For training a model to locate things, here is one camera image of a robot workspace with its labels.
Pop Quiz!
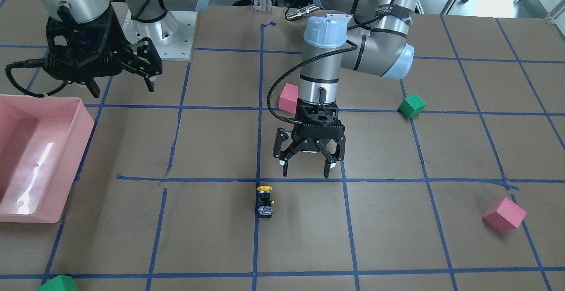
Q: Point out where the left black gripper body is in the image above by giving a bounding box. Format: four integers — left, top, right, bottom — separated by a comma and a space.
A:
274, 126, 346, 164

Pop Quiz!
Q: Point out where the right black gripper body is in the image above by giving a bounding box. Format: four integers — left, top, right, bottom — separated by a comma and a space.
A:
43, 7, 163, 85

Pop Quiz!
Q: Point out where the yellow black push button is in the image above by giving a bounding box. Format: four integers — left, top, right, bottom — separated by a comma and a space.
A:
256, 185, 274, 219

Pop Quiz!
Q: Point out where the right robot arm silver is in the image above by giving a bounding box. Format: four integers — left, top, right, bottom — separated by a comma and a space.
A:
14, 0, 209, 98

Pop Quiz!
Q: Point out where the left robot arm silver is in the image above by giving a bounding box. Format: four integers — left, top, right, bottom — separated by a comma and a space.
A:
267, 0, 418, 178

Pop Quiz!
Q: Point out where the pink cube far side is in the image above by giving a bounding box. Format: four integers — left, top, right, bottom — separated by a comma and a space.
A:
278, 83, 299, 114

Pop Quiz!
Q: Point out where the pink cube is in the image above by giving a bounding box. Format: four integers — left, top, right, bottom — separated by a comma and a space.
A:
278, 83, 299, 114
482, 198, 527, 234

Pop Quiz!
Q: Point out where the pink plastic bin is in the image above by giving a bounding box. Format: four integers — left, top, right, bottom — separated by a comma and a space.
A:
0, 94, 94, 224

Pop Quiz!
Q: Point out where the green cube near base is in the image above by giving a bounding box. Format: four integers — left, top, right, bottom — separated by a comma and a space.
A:
398, 94, 426, 119

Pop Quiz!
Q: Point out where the pink cube near centre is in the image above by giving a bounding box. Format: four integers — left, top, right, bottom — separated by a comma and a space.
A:
482, 198, 527, 234

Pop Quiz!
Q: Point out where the green cube near bin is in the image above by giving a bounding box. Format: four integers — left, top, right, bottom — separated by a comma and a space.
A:
36, 275, 78, 291

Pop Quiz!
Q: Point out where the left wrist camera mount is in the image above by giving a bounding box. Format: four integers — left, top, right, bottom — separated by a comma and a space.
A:
291, 98, 345, 140

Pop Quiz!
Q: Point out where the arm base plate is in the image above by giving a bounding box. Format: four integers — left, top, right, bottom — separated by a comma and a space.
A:
123, 11, 198, 61

